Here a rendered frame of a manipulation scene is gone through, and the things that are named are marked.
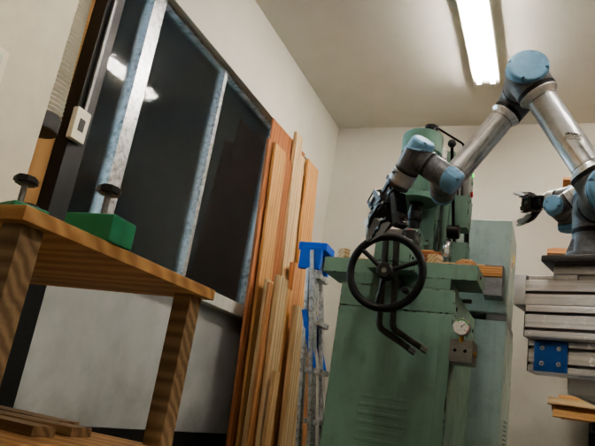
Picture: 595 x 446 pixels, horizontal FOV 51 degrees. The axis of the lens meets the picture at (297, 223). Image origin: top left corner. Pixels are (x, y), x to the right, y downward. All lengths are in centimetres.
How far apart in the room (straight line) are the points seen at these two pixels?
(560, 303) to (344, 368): 88
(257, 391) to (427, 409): 153
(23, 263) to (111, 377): 198
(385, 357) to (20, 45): 160
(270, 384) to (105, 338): 111
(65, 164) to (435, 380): 158
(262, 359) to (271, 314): 27
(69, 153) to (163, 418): 141
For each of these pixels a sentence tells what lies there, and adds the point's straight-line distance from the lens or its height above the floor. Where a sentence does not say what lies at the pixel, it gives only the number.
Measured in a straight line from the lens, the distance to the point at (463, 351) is 229.
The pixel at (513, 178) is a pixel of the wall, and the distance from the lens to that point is 511.
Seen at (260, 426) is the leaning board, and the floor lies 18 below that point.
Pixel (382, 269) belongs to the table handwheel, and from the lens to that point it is 223.
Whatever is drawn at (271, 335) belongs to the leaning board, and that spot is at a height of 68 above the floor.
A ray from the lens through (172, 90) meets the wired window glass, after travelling 341.
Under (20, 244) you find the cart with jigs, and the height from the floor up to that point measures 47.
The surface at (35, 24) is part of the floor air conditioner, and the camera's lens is 219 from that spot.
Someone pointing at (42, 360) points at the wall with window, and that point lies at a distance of 266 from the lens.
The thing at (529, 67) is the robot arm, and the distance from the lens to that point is 196.
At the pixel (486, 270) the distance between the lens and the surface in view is 254.
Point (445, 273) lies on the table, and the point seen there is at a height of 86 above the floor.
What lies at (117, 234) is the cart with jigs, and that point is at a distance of 116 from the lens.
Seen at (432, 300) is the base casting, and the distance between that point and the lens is 237.
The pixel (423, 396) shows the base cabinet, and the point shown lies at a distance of 233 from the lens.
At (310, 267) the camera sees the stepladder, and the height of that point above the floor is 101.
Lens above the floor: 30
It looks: 16 degrees up
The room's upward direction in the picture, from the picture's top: 9 degrees clockwise
